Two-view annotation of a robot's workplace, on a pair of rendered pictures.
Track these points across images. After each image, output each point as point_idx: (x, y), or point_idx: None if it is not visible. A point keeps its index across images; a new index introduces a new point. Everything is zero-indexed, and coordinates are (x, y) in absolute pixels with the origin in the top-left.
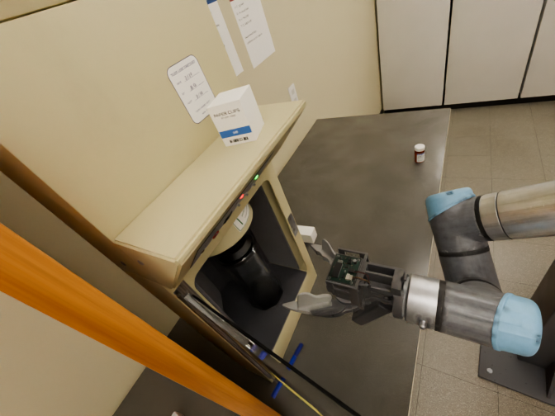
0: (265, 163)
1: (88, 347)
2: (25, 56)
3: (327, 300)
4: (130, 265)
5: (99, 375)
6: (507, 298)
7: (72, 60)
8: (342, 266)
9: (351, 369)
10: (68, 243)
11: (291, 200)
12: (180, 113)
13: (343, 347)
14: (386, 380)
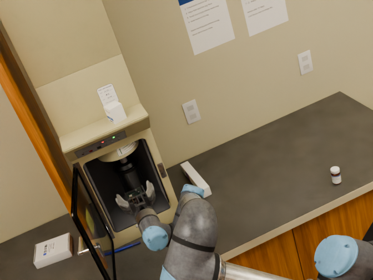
0: (117, 133)
1: None
2: (55, 88)
3: (127, 205)
4: None
5: (51, 197)
6: (155, 226)
7: (66, 88)
8: (134, 191)
9: (147, 264)
10: None
11: (228, 160)
12: (97, 103)
13: (154, 255)
14: (154, 276)
